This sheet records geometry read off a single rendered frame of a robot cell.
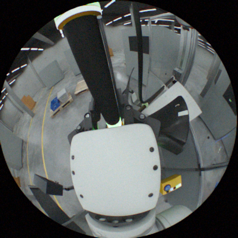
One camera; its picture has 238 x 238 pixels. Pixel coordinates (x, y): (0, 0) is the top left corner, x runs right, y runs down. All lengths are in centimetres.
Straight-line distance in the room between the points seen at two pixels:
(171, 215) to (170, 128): 20
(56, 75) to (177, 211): 752
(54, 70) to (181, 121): 741
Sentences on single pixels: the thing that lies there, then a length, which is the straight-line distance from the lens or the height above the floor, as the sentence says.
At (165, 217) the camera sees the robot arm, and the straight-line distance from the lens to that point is 16.
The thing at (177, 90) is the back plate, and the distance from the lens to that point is 55.
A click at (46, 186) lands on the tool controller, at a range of 73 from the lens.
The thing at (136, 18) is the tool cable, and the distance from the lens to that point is 15.
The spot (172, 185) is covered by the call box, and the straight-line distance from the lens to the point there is 64.
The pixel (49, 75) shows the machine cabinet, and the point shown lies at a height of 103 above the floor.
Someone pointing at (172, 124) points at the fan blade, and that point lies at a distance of 22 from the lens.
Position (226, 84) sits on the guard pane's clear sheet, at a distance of 71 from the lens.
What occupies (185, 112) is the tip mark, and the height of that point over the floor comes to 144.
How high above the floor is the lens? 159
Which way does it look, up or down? 58 degrees down
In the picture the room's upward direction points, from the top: 15 degrees counter-clockwise
